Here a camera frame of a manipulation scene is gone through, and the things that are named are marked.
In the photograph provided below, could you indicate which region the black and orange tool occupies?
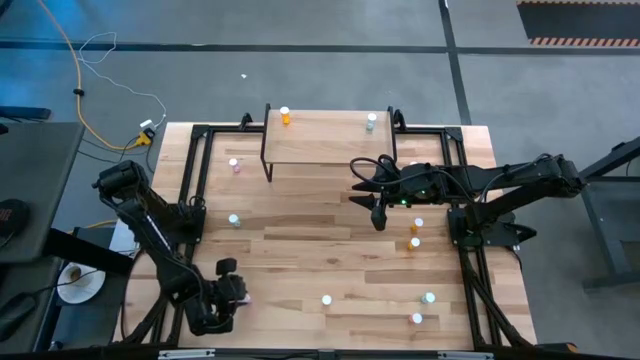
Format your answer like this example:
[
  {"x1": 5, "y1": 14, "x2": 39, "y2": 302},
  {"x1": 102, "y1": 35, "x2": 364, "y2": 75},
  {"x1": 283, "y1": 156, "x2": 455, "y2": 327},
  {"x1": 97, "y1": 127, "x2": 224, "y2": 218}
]
[{"x1": 537, "y1": 341, "x2": 580, "y2": 354}]

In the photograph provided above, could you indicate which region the dark grey desk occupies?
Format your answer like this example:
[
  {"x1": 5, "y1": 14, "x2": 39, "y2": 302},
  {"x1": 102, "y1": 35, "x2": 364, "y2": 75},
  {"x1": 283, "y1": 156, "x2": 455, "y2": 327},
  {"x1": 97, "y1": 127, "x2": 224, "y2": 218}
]
[{"x1": 0, "y1": 121, "x2": 86, "y2": 265}]

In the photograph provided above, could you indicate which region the black aluminium rig frame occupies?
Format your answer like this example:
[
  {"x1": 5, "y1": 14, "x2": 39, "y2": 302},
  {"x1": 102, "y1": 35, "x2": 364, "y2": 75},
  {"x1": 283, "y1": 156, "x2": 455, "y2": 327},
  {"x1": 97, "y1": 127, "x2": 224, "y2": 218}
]
[{"x1": 112, "y1": 122, "x2": 539, "y2": 351}]

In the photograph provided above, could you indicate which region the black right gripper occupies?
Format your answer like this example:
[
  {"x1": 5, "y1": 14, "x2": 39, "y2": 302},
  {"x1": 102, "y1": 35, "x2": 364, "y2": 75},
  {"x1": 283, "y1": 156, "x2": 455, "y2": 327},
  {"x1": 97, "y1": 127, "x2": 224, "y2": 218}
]
[{"x1": 348, "y1": 163, "x2": 436, "y2": 233}]

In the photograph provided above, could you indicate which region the black beam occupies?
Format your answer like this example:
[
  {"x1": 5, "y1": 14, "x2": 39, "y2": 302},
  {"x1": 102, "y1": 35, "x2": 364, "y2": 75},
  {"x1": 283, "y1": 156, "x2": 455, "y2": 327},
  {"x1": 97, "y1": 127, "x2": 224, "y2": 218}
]
[{"x1": 44, "y1": 227, "x2": 135, "y2": 276}]

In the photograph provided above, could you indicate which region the black mat striped edge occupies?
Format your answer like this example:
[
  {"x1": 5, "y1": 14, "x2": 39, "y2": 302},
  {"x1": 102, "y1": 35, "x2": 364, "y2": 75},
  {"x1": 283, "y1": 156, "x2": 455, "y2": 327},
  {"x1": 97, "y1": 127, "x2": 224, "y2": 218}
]
[{"x1": 516, "y1": 0, "x2": 640, "y2": 48}]

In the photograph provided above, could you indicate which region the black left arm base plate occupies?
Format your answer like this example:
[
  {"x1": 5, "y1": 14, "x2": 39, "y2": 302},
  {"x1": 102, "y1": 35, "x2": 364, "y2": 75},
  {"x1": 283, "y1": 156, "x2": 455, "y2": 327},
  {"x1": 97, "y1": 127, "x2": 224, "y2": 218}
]
[{"x1": 164, "y1": 197, "x2": 207, "y2": 246}]

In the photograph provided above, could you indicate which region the wooden shelf black metal frame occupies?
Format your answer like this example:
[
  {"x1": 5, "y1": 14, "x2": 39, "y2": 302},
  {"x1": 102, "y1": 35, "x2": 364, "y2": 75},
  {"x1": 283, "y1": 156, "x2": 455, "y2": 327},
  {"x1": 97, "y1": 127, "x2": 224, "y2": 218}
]
[{"x1": 259, "y1": 103, "x2": 399, "y2": 185}]

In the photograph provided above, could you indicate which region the orange extension cable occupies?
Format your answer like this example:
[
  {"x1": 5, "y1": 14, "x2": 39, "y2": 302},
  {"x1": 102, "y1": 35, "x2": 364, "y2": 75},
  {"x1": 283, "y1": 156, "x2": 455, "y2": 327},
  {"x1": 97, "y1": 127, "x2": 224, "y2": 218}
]
[{"x1": 37, "y1": 0, "x2": 144, "y2": 151}]

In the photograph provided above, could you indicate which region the thin white cable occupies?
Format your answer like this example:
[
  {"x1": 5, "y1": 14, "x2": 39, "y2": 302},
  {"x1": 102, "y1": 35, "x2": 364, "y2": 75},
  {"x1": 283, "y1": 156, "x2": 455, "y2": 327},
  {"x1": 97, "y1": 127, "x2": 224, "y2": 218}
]
[{"x1": 78, "y1": 31, "x2": 168, "y2": 129}]

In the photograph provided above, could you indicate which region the yellow cable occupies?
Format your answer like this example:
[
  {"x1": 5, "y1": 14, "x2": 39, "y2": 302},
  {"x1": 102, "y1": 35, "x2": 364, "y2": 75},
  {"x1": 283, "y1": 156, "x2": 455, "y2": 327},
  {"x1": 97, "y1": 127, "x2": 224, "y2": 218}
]
[{"x1": 82, "y1": 218, "x2": 119, "y2": 231}]

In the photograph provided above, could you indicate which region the black round speaker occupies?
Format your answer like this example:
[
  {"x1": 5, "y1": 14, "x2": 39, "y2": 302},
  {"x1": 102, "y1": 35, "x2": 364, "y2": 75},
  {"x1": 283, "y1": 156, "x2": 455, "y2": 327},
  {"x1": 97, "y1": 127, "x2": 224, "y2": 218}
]
[{"x1": 0, "y1": 198, "x2": 30, "y2": 241}]

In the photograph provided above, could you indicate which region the silver aluminium bracket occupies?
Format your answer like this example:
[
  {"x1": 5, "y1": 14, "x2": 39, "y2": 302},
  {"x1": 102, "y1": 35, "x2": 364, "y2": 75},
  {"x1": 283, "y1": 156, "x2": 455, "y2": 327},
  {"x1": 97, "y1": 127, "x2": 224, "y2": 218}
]
[
  {"x1": 438, "y1": 350, "x2": 495, "y2": 360},
  {"x1": 158, "y1": 348, "x2": 216, "y2": 360}
]

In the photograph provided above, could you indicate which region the white bowl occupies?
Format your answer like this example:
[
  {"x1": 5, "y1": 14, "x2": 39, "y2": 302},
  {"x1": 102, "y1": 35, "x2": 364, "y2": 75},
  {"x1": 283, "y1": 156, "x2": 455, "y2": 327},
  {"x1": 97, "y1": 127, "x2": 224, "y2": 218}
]
[{"x1": 56, "y1": 261, "x2": 107, "y2": 305}]

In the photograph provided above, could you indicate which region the black flat bar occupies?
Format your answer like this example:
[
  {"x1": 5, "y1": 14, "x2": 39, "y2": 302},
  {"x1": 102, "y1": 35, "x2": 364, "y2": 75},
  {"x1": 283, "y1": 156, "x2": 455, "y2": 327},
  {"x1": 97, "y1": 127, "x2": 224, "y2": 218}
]
[{"x1": 0, "y1": 105, "x2": 52, "y2": 122}]

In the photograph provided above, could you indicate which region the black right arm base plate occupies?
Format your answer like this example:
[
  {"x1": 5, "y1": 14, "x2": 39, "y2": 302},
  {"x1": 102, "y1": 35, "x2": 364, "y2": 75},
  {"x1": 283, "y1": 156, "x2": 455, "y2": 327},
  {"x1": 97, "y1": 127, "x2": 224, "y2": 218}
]
[{"x1": 447, "y1": 207, "x2": 537, "y2": 250}]

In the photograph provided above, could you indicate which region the dark metal desk frame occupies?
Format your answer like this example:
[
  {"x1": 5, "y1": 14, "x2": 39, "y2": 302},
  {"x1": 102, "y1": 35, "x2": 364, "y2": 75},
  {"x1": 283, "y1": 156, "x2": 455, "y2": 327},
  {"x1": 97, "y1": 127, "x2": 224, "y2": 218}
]
[{"x1": 551, "y1": 135, "x2": 640, "y2": 290}]

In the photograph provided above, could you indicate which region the white paper sheet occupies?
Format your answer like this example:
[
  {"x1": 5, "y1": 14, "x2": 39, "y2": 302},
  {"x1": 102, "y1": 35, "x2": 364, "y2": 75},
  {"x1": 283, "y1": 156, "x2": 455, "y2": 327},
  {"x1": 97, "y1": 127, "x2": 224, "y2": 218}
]
[{"x1": 108, "y1": 219, "x2": 139, "y2": 256}]

